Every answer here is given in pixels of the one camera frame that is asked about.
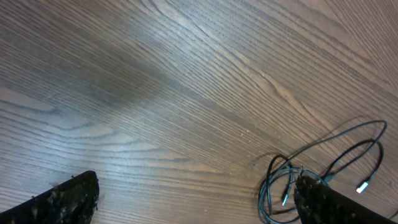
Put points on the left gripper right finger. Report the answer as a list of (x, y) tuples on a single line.
[(317, 203)]

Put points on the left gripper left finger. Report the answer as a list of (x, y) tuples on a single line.
[(73, 201)]

